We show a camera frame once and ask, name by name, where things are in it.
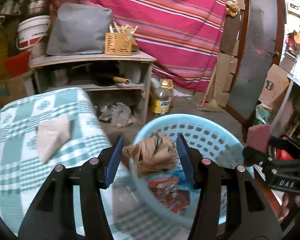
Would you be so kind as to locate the cardboard box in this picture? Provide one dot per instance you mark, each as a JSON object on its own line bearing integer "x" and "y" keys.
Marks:
{"x": 275, "y": 84}

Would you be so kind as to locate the grey metal door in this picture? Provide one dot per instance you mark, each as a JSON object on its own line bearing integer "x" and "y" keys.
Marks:
{"x": 260, "y": 46}

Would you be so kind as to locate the steel pot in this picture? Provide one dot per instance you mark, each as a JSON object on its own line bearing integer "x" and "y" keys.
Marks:
{"x": 37, "y": 8}

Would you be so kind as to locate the red snack packet in basket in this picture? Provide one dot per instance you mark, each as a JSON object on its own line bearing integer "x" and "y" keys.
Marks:
{"x": 167, "y": 192}

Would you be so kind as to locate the yellow utensil box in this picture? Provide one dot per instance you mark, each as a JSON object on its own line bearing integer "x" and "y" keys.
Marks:
{"x": 119, "y": 40}

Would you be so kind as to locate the grey wooden shelf unit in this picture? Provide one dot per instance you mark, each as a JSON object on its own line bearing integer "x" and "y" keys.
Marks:
{"x": 107, "y": 78}

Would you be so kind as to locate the red striped blanket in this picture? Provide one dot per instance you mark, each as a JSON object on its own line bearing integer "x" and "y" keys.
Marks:
{"x": 183, "y": 35}

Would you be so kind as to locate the grey cushion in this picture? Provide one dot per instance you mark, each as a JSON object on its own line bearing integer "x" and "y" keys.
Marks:
{"x": 79, "y": 30}

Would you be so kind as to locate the beige face mask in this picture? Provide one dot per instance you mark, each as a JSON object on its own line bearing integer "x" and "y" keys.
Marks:
{"x": 51, "y": 136}

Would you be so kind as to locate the white red plastic bucket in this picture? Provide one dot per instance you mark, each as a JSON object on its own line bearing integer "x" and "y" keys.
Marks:
{"x": 31, "y": 31}

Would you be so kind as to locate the light blue plastic basket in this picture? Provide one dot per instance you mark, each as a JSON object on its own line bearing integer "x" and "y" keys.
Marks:
{"x": 195, "y": 138}

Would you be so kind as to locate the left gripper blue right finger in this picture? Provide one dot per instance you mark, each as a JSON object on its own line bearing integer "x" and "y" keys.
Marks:
{"x": 183, "y": 152}

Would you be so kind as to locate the oil bottle yellow label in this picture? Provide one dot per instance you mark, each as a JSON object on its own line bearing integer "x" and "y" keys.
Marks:
{"x": 162, "y": 97}

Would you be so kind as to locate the brown paper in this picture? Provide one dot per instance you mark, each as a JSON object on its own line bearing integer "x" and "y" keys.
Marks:
{"x": 154, "y": 154}

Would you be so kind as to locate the person's right hand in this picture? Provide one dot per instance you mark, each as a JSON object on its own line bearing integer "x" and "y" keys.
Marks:
{"x": 289, "y": 200}

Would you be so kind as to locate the broom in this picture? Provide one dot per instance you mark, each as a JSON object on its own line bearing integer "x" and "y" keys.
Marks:
{"x": 210, "y": 105}

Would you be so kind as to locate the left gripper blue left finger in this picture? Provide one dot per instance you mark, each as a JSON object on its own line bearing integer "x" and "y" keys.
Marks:
{"x": 113, "y": 157}

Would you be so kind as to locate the green white checkered tablecloth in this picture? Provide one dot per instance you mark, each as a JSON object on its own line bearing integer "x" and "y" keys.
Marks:
{"x": 22, "y": 172}

